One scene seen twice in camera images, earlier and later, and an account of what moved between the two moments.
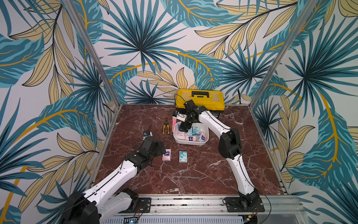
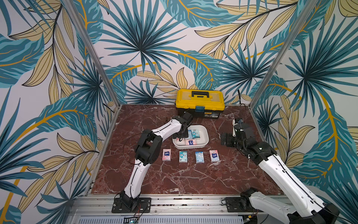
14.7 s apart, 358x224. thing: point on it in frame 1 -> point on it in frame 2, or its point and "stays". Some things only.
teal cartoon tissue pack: x=183 y=157 stays
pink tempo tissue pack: x=167 y=157 stays
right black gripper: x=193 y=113 -> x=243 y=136
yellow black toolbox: x=213 y=101 stays
